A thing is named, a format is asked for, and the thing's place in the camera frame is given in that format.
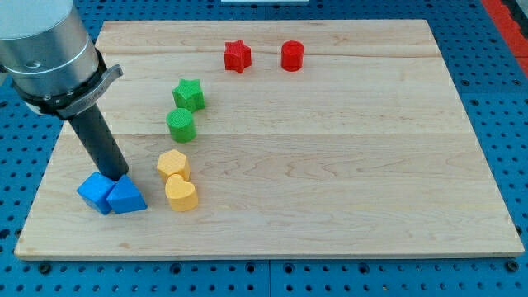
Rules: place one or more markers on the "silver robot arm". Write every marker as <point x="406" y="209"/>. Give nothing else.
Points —
<point x="54" y="64"/>

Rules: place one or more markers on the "yellow hexagon block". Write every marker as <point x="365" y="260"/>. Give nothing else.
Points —
<point x="173" y="162"/>

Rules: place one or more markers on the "blue triangle block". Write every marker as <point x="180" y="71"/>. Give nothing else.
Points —
<point x="125" y="197"/>

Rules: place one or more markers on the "light wooden board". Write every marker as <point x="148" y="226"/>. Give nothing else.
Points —
<point x="366" y="152"/>

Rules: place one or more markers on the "green star block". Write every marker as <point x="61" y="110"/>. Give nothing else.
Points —
<point x="188" y="94"/>

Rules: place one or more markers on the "blue cube block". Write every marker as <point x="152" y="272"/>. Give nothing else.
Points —
<point x="95" y="190"/>

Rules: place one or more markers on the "red cylinder block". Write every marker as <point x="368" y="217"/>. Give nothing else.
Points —
<point x="292" y="55"/>

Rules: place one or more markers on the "yellow heart block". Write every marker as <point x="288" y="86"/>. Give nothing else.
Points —
<point x="181" y="195"/>

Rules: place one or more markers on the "red star block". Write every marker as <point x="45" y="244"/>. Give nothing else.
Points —
<point x="237" y="56"/>

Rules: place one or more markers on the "green cylinder block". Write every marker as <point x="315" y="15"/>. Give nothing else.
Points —
<point x="181" y="126"/>

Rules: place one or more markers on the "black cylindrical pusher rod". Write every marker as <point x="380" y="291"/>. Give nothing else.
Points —
<point x="96" y="137"/>

